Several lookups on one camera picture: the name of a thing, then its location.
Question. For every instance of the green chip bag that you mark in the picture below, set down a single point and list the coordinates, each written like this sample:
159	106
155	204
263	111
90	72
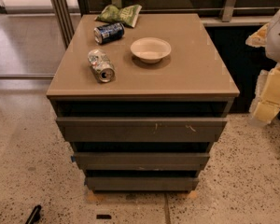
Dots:
128	16

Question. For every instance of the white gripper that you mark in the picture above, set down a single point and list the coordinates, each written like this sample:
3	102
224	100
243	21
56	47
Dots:
278	37

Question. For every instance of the blue soda can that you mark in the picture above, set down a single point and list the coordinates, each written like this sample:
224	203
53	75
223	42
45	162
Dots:
108	33

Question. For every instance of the grey drawer cabinet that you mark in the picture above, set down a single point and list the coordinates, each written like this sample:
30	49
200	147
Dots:
191	82

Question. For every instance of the silver crushed soda can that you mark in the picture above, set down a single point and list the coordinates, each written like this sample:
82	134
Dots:
101	65

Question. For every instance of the grey metal frame post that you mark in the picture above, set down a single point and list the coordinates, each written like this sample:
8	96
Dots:
64	20

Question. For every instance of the black object on floor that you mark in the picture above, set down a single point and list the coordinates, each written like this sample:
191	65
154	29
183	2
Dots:
34	216

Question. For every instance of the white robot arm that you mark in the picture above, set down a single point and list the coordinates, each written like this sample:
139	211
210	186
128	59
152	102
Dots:
272	48

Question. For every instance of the grey bottom drawer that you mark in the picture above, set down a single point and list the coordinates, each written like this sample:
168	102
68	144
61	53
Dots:
141	183

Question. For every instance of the grey drawer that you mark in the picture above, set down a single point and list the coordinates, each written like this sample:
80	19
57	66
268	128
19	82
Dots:
141	161
144	130
141	183

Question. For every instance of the white paper bowl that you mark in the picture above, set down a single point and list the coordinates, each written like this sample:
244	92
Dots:
150	49

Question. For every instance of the grey top drawer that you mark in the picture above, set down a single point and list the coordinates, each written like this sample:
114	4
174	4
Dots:
144	130

